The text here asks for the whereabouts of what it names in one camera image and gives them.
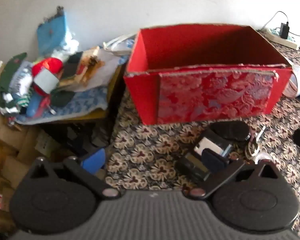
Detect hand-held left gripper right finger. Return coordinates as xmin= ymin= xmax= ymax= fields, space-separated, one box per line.
xmin=190 ymin=149 xmax=278 ymax=199

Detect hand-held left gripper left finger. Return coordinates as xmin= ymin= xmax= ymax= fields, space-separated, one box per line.
xmin=30 ymin=148 xmax=121 ymax=200

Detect black box with white card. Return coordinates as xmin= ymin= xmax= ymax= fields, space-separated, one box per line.
xmin=193 ymin=129 xmax=233 ymax=157

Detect red patterned cardboard box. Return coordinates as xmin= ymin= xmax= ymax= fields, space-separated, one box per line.
xmin=123 ymin=24 xmax=293 ymax=126

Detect black rectangular case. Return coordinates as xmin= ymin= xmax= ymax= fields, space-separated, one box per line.
xmin=176 ymin=153 xmax=211 ymax=181

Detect black oval object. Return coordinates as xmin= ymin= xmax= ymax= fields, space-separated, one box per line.
xmin=211 ymin=120 xmax=251 ymax=141

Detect yellow side table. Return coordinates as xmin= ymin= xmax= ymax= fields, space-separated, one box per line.
xmin=39 ymin=64 xmax=123 ymax=125

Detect blue patterned cloth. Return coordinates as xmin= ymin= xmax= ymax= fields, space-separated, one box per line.
xmin=14 ymin=85 xmax=110 ymax=126

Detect large tape roll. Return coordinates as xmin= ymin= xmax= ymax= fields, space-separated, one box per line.
xmin=282 ymin=64 xmax=300 ymax=98

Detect red plastic tool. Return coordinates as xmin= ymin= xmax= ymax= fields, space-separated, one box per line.
xmin=37 ymin=95 xmax=57 ymax=116

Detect brown cardboard box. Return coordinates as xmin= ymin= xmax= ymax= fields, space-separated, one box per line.
xmin=0 ymin=116 xmax=42 ymax=197

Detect card with pine cone decoration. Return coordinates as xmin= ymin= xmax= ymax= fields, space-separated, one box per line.
xmin=59 ymin=46 xmax=106 ymax=88

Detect dark notebook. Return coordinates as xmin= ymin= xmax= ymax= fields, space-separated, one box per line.
xmin=62 ymin=52 xmax=83 ymax=78

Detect white power strip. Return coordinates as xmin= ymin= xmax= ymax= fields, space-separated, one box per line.
xmin=266 ymin=27 xmax=300 ymax=50

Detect white paper sheet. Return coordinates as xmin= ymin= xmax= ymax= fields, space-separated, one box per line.
xmin=72 ymin=48 xmax=128 ymax=92

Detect red and white cloth toy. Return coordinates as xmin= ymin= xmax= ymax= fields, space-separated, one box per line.
xmin=31 ymin=57 xmax=65 ymax=96

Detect black charger adapter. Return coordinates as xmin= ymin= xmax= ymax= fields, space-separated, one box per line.
xmin=280 ymin=22 xmax=290 ymax=39

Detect white plastic bag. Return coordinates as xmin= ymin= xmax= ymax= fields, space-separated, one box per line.
xmin=51 ymin=29 xmax=81 ymax=59

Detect green cloth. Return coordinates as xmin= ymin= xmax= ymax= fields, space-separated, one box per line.
xmin=0 ymin=52 xmax=33 ymax=116

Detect blue fabric bag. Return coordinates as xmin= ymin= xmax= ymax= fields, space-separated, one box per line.
xmin=36 ymin=6 xmax=68 ymax=56

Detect coiled white cable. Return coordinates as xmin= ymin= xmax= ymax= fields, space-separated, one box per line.
xmin=103 ymin=33 xmax=137 ymax=55

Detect thin black cable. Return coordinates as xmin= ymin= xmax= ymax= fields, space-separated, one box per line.
xmin=261 ymin=11 xmax=300 ymax=38

